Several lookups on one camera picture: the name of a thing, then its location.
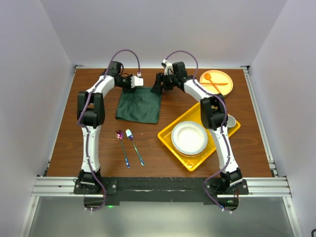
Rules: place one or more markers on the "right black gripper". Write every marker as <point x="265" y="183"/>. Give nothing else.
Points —
<point x="161" y="78"/>

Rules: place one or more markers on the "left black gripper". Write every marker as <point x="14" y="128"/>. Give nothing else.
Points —
<point x="129" y="87"/>

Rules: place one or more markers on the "orange plastic knife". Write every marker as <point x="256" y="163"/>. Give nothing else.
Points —
<point x="217" y="84"/>

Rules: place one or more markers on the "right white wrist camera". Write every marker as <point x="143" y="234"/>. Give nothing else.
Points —
<point x="168" y="68"/>

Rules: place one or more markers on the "dark green cloth napkin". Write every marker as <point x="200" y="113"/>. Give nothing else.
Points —
<point x="141" y="105"/>

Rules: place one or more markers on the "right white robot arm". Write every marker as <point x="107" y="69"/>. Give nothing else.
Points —
<point x="213" y="114"/>

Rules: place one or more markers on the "grey ceramic mug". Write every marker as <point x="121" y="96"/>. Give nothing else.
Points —
<point x="231" y="122"/>

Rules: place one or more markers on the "orange round plate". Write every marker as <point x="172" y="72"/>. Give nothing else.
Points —
<point x="218" y="76"/>

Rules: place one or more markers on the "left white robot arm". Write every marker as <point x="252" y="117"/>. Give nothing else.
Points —
<point x="90" y="117"/>

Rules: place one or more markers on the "aluminium right frame rail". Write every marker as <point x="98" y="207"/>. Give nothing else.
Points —
<point x="266" y="144"/>

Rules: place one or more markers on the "orange plastic spoon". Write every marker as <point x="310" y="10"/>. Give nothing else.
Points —
<point x="207" y="76"/>

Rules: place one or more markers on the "iridescent metal fork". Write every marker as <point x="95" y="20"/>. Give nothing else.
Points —
<point x="130" y="136"/>

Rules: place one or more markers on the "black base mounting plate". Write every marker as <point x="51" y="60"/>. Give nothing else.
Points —
<point x="158" y="189"/>

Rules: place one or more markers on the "aluminium frame rail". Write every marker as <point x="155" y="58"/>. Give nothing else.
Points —
<point x="266" y="144"/>
<point x="257" y="187"/>

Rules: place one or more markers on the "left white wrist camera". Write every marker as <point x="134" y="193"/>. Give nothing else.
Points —
<point x="137" y="80"/>

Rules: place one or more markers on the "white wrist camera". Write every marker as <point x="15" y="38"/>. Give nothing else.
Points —
<point x="168" y="68"/>
<point x="137" y="80"/>

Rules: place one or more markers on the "aluminium front frame rail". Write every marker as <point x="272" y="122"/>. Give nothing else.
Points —
<point x="257" y="187"/>

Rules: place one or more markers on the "iridescent metal spoon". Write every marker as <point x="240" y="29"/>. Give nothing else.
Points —
<point x="119" y="136"/>

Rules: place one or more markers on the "white ceramic plate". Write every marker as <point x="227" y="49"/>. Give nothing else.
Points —
<point x="189" y="138"/>

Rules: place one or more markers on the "yellow plastic tray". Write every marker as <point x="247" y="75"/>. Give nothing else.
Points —
<point x="192" y="162"/>

